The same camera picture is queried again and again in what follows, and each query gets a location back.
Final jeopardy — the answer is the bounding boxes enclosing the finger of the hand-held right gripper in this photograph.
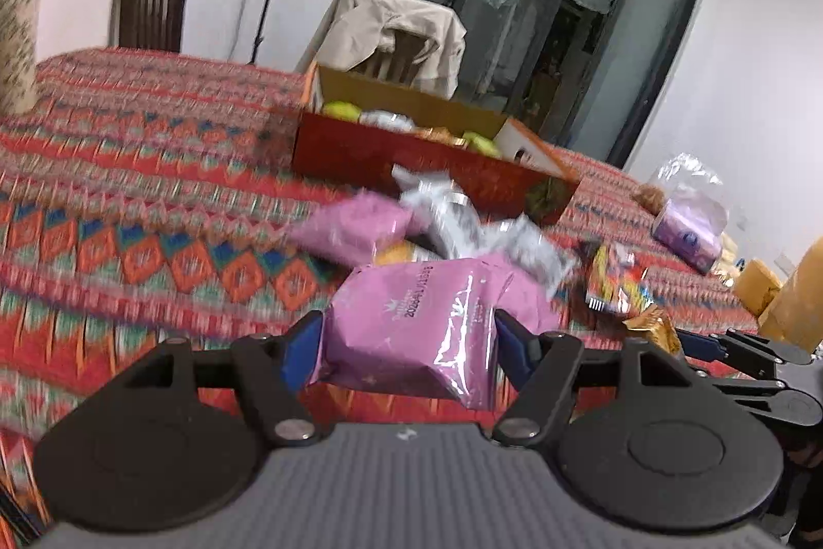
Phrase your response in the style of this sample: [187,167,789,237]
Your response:
[675,330,814,366]
[694,365,792,397]

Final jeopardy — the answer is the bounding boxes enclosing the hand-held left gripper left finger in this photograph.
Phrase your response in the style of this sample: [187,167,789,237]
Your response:
[119,310,323,448]

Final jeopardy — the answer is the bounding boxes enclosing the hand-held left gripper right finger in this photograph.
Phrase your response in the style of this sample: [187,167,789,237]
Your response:
[492,308,699,448]

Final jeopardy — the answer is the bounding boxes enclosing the pink snack packet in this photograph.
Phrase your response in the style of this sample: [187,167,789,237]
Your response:
[286,190,416,270]
[309,256,567,412]

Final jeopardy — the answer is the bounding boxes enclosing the red colourful snack packet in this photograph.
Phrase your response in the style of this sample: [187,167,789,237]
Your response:
[582,240,653,322]

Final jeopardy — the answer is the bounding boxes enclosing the yellow-green snack packet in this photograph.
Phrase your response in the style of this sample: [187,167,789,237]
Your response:
[463,131,504,159]

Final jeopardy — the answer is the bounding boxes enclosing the red cardboard box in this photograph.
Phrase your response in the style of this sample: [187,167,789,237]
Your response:
[292,62,583,225]

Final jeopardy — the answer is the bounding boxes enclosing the orange snack packet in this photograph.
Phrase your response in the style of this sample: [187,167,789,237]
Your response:
[415,126,467,146]

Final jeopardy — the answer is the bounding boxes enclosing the gold snack packet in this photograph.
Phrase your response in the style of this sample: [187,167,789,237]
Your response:
[622,305,684,357]

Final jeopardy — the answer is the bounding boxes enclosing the yellow translucent cup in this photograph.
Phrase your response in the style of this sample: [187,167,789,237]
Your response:
[733,258,785,318]

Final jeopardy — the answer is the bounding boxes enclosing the cream plastic bag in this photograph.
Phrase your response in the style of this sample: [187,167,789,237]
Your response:
[717,231,747,286]

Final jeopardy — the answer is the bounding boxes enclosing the yellow bottle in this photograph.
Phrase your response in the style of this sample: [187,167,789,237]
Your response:
[759,237,823,353]

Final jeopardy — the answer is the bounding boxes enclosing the purple tissue pack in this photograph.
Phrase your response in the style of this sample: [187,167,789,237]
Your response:
[651,195,724,275]

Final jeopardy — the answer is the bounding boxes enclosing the yellow snack packet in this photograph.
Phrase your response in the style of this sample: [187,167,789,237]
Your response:
[376,240,444,267]

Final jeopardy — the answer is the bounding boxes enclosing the brown bread rolls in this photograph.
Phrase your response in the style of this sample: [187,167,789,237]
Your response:
[633,184,670,216]

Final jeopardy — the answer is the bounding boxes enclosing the clear plastic bag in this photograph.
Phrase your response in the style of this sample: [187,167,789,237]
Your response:
[633,151,730,232]

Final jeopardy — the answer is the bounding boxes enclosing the wooden chair under jacket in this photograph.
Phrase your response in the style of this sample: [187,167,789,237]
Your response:
[353,28,438,90]

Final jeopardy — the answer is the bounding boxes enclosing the dark sliding glass door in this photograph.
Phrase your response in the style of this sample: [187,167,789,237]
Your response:
[350,0,711,170]

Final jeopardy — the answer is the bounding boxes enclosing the beige jacket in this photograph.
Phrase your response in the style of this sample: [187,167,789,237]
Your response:
[299,0,468,100]

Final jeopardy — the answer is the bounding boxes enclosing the small floral vase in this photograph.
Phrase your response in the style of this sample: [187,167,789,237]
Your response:
[0,0,41,116]

